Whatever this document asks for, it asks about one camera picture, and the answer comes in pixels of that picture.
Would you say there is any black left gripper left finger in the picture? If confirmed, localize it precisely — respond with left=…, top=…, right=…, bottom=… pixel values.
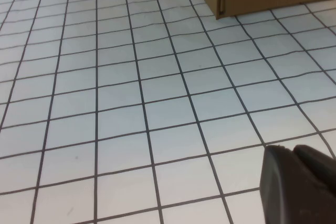
left=259, top=144, right=336, bottom=224

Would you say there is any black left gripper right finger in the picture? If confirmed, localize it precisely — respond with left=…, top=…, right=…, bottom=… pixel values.
left=291, top=144, right=336, bottom=199

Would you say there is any white grid tablecloth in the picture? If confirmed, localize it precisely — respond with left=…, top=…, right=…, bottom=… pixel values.
left=0, top=0, right=336, bottom=224

